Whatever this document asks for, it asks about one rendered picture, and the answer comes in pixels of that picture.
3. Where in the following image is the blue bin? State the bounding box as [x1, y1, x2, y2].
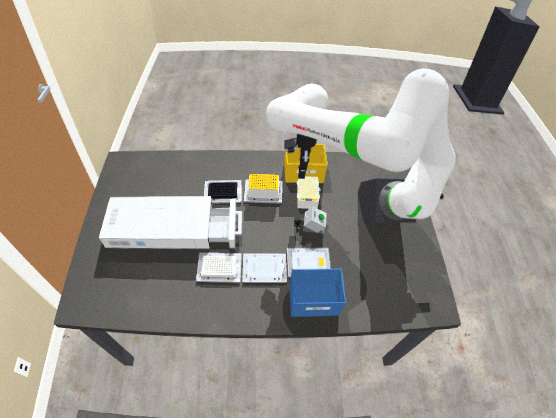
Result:
[290, 269, 346, 317]

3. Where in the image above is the yellow waste bin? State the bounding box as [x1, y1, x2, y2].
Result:
[284, 144, 327, 183]

